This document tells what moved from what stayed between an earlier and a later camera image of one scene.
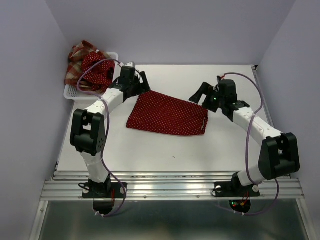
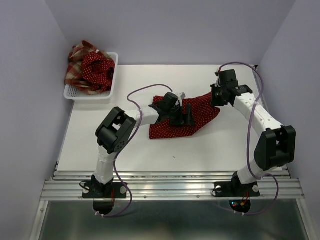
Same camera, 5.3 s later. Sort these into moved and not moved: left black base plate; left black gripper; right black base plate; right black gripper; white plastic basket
Moved: left black gripper; right black gripper
Not moved: white plastic basket; right black base plate; left black base plate
